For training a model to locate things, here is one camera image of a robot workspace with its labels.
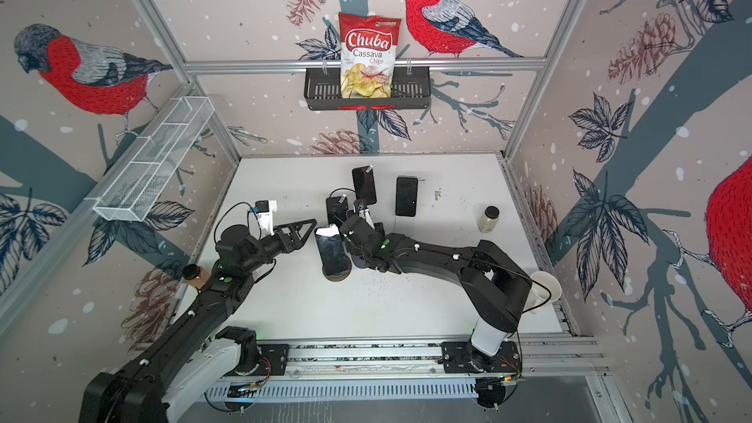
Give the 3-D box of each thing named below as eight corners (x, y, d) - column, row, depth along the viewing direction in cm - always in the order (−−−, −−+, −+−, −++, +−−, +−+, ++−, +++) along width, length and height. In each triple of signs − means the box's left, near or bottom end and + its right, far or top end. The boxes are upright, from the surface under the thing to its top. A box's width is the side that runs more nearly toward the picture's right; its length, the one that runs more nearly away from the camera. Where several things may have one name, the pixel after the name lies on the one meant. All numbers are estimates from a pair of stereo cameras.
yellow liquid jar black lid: (479, 233, 99) (486, 217, 92) (476, 221, 102) (483, 206, 95) (493, 233, 99) (502, 217, 92) (490, 221, 102) (498, 206, 95)
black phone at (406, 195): (396, 219, 101) (397, 190, 89) (395, 203, 106) (397, 174, 93) (414, 219, 101) (418, 190, 89) (413, 203, 106) (417, 174, 93)
